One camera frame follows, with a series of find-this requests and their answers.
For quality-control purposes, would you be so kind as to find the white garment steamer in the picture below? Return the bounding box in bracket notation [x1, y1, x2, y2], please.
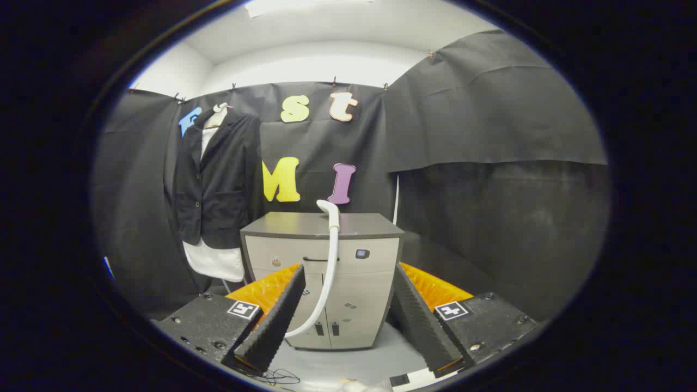
[284, 199, 341, 339]

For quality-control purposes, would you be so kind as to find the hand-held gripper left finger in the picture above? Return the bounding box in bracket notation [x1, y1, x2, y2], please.
[155, 264, 307, 376]

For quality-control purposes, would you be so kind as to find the thin black floor cable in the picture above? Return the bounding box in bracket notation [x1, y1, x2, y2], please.
[240, 367, 301, 387]

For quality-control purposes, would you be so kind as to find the black backdrop cloth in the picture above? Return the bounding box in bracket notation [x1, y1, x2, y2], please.
[93, 30, 609, 322]

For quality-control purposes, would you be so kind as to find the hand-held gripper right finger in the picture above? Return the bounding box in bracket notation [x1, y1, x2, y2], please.
[389, 261, 540, 379]

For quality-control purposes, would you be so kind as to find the black suit jacket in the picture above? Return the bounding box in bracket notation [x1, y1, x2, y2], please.
[163, 109, 263, 250]

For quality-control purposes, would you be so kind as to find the grey cabinet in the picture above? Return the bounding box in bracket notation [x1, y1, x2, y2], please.
[240, 212, 405, 351]

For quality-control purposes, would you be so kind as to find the ceiling light panel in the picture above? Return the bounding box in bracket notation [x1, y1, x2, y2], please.
[244, 0, 376, 18]

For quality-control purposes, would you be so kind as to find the white shirt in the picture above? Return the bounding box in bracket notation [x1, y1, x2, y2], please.
[182, 127, 246, 283]

